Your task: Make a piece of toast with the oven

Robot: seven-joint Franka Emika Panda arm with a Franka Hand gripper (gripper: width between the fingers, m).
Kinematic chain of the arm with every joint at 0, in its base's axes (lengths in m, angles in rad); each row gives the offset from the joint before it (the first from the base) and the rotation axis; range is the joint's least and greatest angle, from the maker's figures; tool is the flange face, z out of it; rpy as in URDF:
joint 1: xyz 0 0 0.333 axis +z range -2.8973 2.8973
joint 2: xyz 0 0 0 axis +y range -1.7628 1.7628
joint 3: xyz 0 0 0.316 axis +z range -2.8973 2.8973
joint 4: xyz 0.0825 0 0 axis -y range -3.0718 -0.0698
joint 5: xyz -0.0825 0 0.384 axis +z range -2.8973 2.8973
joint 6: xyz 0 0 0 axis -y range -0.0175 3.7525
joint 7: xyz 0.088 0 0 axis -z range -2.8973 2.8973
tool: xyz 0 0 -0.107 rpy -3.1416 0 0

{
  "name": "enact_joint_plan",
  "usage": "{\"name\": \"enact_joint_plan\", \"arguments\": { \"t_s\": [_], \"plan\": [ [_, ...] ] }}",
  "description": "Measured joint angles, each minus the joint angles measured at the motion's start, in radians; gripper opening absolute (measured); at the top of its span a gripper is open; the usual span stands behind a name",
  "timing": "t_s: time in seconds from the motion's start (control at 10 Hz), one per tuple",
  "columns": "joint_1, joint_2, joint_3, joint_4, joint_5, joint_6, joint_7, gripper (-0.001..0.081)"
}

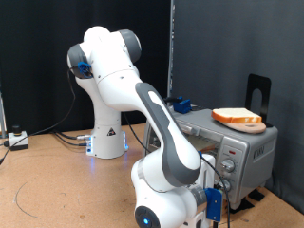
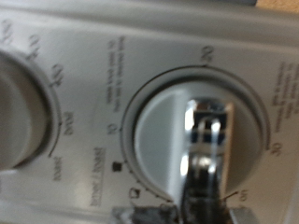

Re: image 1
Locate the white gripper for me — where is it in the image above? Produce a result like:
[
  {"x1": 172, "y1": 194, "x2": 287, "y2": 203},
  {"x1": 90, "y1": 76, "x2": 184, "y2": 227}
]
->
[{"x1": 181, "y1": 153, "x2": 224, "y2": 228}]

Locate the silver oven knob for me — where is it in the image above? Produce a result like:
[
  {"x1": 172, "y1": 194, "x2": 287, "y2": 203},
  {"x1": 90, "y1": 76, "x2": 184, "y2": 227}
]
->
[
  {"x1": 220, "y1": 159, "x2": 236, "y2": 174},
  {"x1": 221, "y1": 179, "x2": 232, "y2": 194}
]

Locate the blue spatula with black handle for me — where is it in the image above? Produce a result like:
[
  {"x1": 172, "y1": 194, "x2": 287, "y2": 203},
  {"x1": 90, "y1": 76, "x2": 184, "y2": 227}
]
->
[{"x1": 163, "y1": 95, "x2": 193, "y2": 115}]

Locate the silver toaster oven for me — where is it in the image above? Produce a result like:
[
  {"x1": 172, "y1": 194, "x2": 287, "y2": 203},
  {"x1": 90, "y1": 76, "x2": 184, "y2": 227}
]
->
[{"x1": 142, "y1": 105, "x2": 279, "y2": 211}]

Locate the black foam pad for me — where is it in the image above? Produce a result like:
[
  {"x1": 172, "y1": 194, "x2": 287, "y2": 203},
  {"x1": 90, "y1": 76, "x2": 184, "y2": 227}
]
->
[
  {"x1": 229, "y1": 198, "x2": 256, "y2": 215},
  {"x1": 247, "y1": 189, "x2": 265, "y2": 202}
]

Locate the round wooden board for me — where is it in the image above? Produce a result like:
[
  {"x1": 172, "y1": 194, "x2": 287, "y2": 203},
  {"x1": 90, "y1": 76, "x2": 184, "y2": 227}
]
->
[{"x1": 221, "y1": 122, "x2": 267, "y2": 135}]

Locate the black metal bookend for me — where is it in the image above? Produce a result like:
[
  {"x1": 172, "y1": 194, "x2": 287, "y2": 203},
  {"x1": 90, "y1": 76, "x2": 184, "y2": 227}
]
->
[{"x1": 245, "y1": 73, "x2": 274, "y2": 128}]

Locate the vertical metal pole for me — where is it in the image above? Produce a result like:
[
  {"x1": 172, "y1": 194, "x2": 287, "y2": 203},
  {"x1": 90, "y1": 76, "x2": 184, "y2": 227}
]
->
[{"x1": 166, "y1": 0, "x2": 176, "y2": 100}]

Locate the dark grey backdrop curtain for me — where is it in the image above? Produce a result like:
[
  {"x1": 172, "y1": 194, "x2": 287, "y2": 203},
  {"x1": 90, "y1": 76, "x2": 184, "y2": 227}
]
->
[{"x1": 172, "y1": 0, "x2": 304, "y2": 215}]

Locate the grey emergency stop box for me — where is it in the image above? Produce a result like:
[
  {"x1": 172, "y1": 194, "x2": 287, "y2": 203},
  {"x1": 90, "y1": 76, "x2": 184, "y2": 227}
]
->
[{"x1": 8, "y1": 124, "x2": 29, "y2": 152}]

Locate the black backdrop curtain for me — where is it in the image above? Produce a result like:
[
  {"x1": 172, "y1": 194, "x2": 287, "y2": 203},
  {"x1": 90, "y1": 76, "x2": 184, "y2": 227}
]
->
[{"x1": 0, "y1": 0, "x2": 172, "y2": 137}]

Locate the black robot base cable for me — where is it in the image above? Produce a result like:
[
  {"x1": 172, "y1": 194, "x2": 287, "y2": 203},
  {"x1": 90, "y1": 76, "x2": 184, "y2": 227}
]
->
[
  {"x1": 52, "y1": 132, "x2": 89, "y2": 147},
  {"x1": 50, "y1": 128, "x2": 92, "y2": 141}
]

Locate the long black hanging cable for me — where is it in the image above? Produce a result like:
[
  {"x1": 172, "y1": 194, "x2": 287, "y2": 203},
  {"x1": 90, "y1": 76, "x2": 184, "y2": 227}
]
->
[{"x1": 0, "y1": 66, "x2": 77, "y2": 164}]

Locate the blue cable clip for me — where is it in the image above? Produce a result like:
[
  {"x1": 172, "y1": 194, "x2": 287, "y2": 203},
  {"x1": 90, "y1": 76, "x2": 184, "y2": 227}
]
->
[{"x1": 77, "y1": 61, "x2": 93, "y2": 79}]

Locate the metal frame leg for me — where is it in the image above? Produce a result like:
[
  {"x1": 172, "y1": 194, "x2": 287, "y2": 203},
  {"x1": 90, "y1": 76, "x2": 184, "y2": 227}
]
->
[{"x1": 0, "y1": 91, "x2": 8, "y2": 140}]

